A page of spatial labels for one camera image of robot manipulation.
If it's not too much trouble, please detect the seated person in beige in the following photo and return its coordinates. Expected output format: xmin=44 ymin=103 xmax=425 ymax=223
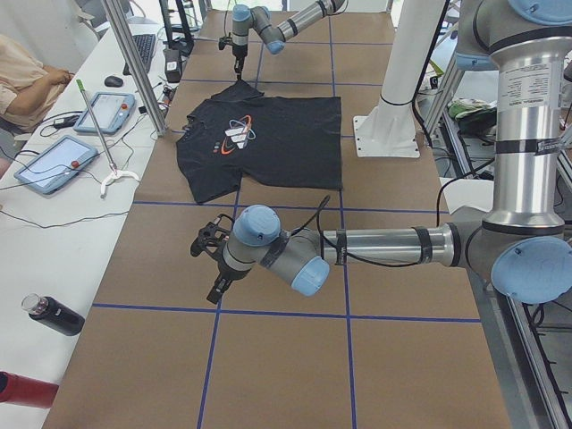
xmin=1 ymin=35 xmax=74 ymax=132

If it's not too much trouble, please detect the black computer mouse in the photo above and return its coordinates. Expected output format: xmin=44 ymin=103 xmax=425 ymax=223
xmin=104 ymin=75 xmax=124 ymax=88

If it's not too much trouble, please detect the black printed t-shirt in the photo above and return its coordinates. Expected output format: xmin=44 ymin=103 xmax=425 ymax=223
xmin=176 ymin=80 xmax=342 ymax=203

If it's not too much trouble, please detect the black water bottle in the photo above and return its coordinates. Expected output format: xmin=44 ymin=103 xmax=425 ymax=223
xmin=21 ymin=293 xmax=85 ymax=336

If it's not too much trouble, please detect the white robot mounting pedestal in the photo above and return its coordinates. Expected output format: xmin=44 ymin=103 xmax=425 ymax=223
xmin=353 ymin=0 xmax=449 ymax=158

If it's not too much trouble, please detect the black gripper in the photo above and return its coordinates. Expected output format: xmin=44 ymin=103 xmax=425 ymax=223
xmin=232 ymin=44 xmax=247 ymax=80

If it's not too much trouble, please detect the blue teach pendant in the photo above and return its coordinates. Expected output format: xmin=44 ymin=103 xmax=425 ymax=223
xmin=13 ymin=136 xmax=98 ymax=195
xmin=73 ymin=92 xmax=136 ymax=135

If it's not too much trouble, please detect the blue teach pendant far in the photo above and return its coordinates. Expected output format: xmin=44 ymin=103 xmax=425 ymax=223
xmin=73 ymin=92 xmax=136 ymax=135

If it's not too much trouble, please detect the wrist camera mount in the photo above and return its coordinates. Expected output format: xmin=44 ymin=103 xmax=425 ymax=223
xmin=189 ymin=214 xmax=234 ymax=261
xmin=218 ymin=35 xmax=233 ymax=50

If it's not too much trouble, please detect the metal reacher grabber tool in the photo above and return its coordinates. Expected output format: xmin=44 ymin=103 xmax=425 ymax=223
xmin=76 ymin=80 xmax=139 ymax=199

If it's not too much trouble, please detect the aluminium frame post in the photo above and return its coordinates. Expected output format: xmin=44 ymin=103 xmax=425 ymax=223
xmin=102 ymin=0 xmax=167 ymax=137

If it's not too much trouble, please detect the red bottle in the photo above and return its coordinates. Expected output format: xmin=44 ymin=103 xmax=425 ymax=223
xmin=1 ymin=371 xmax=59 ymax=408

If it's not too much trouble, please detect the black keyboard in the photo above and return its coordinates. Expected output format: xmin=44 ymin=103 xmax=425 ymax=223
xmin=132 ymin=34 xmax=156 ymax=72

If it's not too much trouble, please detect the blue teach pendant near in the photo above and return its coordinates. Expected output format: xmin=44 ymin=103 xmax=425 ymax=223
xmin=13 ymin=136 xmax=98 ymax=195

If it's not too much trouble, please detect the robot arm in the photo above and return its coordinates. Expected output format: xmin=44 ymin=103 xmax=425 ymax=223
xmin=207 ymin=1 xmax=571 ymax=304
xmin=219 ymin=0 xmax=346 ymax=80

